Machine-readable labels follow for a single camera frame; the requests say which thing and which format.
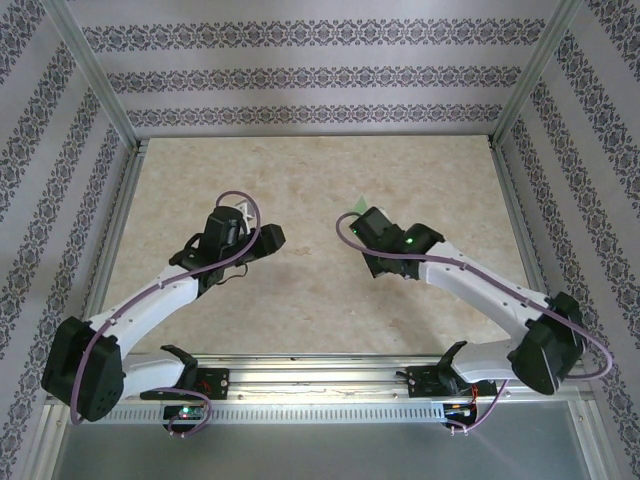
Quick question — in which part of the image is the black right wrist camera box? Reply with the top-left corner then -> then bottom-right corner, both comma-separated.
349,207 -> 404,249

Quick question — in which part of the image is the slotted grey cable duct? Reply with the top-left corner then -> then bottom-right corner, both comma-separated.
67,402 -> 447,424

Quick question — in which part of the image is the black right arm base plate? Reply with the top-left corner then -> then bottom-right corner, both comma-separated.
407,364 -> 497,400

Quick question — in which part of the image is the thin black left gripper wire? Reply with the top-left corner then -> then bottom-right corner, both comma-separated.
218,263 -> 250,285

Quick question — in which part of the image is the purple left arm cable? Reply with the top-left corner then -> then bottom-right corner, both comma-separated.
69,191 -> 264,440

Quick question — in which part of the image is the aluminium frame post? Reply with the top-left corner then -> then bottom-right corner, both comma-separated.
489,0 -> 589,151
42,0 -> 142,151

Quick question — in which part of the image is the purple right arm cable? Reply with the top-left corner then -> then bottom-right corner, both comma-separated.
334,211 -> 616,435

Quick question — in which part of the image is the aluminium side rail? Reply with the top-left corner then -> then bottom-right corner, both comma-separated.
487,137 -> 569,361
69,139 -> 151,364

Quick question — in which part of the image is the grey metal sheet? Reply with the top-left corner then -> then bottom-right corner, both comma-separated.
47,419 -> 596,480

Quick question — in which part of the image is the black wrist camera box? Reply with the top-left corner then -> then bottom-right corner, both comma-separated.
203,199 -> 254,249
349,207 -> 404,249

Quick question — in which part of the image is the wide aluminium rail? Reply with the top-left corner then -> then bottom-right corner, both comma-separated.
47,352 -> 596,405

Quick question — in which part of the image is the small board with green light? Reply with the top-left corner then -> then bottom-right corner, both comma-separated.
163,404 -> 205,422

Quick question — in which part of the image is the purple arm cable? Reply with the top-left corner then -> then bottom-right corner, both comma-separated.
69,191 -> 264,440
334,211 -> 616,435

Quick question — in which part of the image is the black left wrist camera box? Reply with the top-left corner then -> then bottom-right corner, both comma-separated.
203,199 -> 254,249

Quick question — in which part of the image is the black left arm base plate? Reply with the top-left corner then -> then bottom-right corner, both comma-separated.
140,367 -> 230,401

